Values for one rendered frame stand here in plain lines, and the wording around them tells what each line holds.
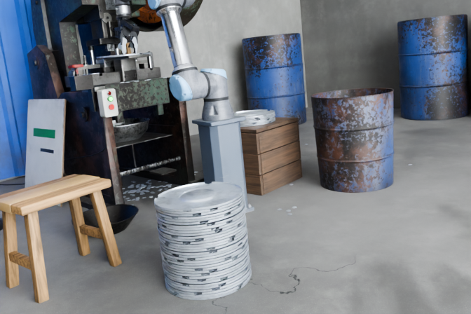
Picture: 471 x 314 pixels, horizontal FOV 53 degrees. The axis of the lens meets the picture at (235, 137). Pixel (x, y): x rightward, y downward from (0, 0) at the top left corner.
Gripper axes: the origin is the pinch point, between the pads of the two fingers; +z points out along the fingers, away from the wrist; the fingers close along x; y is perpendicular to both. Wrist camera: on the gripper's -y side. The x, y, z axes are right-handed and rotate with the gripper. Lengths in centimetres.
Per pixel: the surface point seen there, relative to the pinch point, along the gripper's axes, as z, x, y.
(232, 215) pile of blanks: 57, 45, -117
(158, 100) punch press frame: 27.4, -13.4, -1.4
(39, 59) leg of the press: -2, 25, 57
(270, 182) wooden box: 75, -39, -57
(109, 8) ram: -24.8, 1.0, 13.6
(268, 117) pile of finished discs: 41, -48, -51
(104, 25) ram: -15.9, 5.6, 13.8
